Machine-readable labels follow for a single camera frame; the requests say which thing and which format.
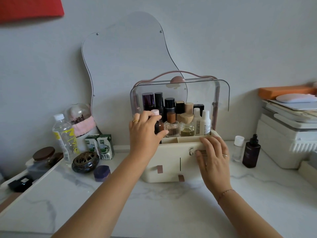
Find purple faceted jar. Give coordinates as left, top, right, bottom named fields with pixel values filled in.
left=93, top=165, right=111, bottom=183

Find ribbed glass perfume brown cap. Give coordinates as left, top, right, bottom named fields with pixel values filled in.
left=164, top=112, right=180, bottom=138

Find wavy frameless mirror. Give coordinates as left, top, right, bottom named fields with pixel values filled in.
left=81, top=11, right=189, bottom=135

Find person's right forearm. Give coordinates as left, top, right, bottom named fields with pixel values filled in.
left=217, top=188, right=283, bottom=238

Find person's left hand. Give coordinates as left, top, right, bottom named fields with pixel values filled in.
left=128, top=111, right=169, bottom=158

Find small clear bottle white cap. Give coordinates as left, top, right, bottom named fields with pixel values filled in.
left=232, top=135, right=245, bottom=163

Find white computer mouse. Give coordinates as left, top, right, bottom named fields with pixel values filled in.
left=275, top=93, right=317, bottom=103

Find white storage box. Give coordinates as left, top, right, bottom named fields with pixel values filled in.
left=256, top=100, right=317, bottom=169

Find orange flat case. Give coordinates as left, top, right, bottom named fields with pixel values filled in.
left=259, top=85, right=317, bottom=100

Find stack of papers and books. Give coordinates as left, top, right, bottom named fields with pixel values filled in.
left=266, top=99, right=317, bottom=122

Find dark dropper serum bottle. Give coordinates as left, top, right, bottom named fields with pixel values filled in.
left=242, top=134, right=261, bottom=168

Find tall black cosmetic bottle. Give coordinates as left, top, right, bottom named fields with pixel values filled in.
left=154, top=92, right=164, bottom=116

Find slim white lotion bottle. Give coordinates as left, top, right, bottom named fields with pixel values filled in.
left=193, top=108, right=202, bottom=136

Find brown bottle with pink cap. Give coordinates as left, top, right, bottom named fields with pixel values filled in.
left=150, top=109, right=165, bottom=144

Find cream cosmetic organizer clear lid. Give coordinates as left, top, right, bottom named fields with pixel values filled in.
left=130, top=70, right=231, bottom=183

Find person's right hand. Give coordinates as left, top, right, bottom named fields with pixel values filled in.
left=195, top=136, right=233, bottom=195

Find dark round incense burner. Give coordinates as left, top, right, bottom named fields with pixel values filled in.
left=71, top=151, right=100, bottom=173

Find dark purple cosmetic bottle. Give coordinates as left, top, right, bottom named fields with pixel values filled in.
left=142, top=92, right=155, bottom=115

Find glass dome with pink cloth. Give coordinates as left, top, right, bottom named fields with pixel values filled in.
left=65, top=103, right=97, bottom=138

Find glass jar with brown lid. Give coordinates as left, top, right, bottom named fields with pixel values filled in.
left=32, top=146, right=56, bottom=169

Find person's left forearm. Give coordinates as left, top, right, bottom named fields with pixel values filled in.
left=52, top=152, right=155, bottom=238

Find red wall hanging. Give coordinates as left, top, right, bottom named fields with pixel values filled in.
left=0, top=0, right=65, bottom=23

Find green white milk carton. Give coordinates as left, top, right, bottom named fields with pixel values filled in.
left=96, top=134, right=115, bottom=160
left=84, top=135, right=100, bottom=159

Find thin beaded bracelet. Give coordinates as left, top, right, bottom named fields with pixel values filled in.
left=217, top=188, right=235, bottom=204

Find glass perfume slanted wooden cap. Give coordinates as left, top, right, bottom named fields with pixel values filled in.
left=179, top=113, right=195, bottom=137

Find black capped round bottle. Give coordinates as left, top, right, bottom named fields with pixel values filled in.
left=164, top=98, right=176, bottom=114

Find clear plastic water bottle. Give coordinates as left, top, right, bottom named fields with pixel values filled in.
left=52, top=114, right=74, bottom=162

